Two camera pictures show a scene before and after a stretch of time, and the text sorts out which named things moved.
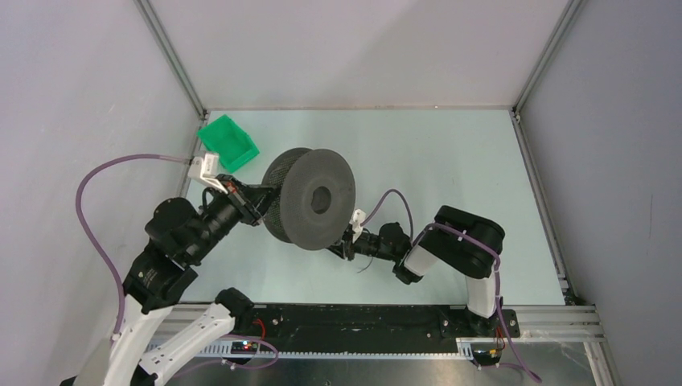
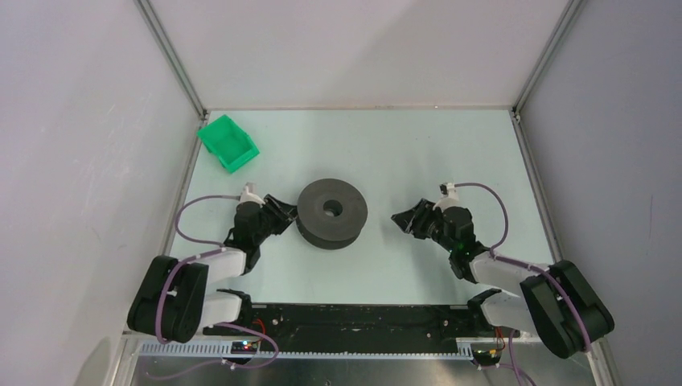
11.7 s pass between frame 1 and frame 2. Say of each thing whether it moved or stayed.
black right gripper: moved
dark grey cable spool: moved
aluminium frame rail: stayed
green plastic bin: stayed
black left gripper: moved
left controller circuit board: stayed
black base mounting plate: stayed
